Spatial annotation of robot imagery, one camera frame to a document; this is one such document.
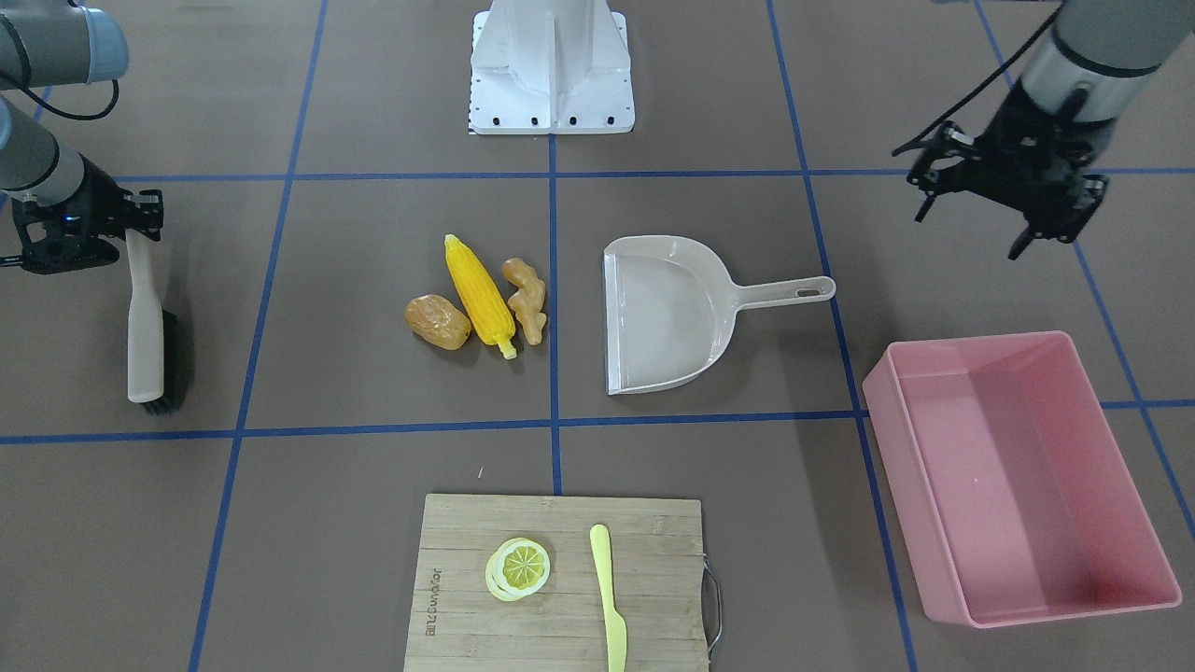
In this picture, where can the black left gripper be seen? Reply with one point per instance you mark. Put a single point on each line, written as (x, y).
(1030, 132)

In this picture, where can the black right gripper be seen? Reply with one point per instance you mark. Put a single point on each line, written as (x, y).
(99, 198)

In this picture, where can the beige hand brush black bristles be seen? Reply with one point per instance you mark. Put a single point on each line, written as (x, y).
(156, 351)

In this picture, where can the brown toy potato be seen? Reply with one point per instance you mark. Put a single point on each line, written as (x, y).
(437, 321)

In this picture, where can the yellow toy corn cob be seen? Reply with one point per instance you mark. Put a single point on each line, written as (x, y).
(484, 305)

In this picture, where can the beige plastic dustpan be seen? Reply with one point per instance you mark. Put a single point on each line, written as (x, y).
(671, 307)

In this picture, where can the tan toy ginger root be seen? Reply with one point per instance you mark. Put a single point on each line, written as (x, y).
(528, 300)

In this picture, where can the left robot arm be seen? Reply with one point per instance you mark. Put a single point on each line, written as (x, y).
(1088, 61)

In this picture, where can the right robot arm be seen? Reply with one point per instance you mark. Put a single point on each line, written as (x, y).
(50, 43)

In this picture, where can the pink plastic bin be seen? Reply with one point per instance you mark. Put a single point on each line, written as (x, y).
(1013, 497)

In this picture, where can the bamboo cutting board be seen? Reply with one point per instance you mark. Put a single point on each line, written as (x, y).
(658, 576)

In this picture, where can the yellow lemon slices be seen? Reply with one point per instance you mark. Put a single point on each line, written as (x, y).
(518, 568)

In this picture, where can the yellow plastic knife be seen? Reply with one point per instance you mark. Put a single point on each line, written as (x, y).
(616, 632)

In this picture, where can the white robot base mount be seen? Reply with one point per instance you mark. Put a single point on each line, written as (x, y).
(550, 67)

